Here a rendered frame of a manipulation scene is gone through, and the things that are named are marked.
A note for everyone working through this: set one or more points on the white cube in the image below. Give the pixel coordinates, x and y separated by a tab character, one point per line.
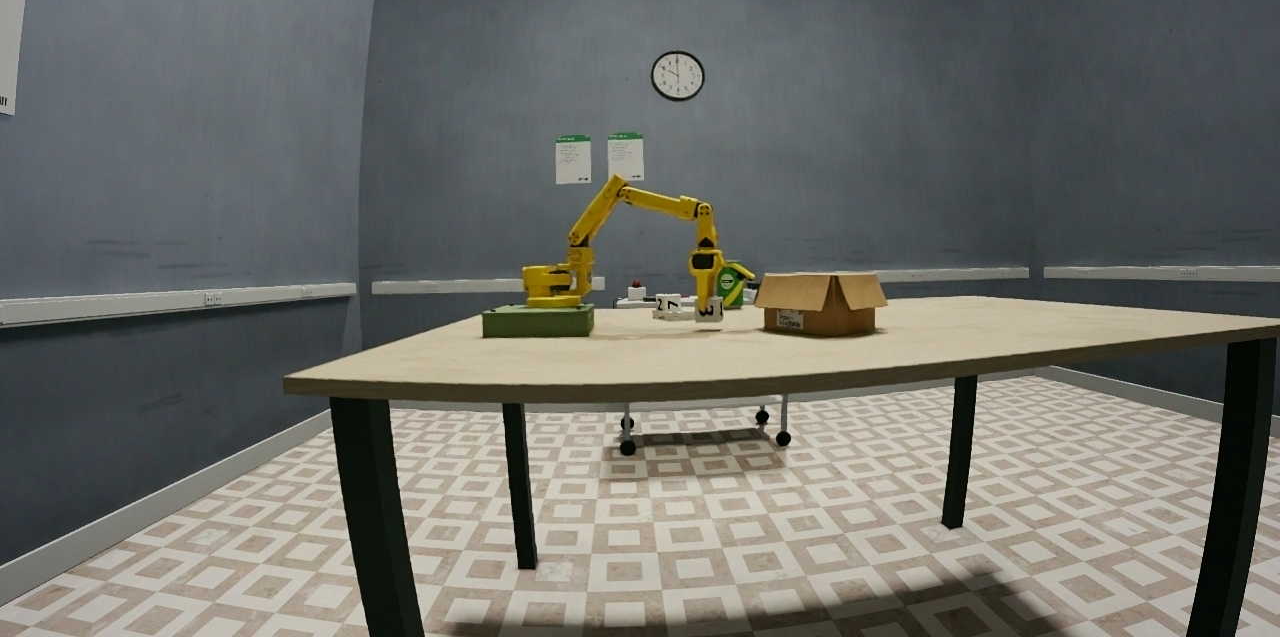
713	312
668	302

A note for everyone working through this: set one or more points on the green and yellow drink can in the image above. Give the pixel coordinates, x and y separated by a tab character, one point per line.
729	287

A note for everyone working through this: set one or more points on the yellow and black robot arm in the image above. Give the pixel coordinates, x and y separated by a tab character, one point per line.
543	280

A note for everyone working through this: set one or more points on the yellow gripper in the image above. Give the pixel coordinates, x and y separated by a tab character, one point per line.
700	265

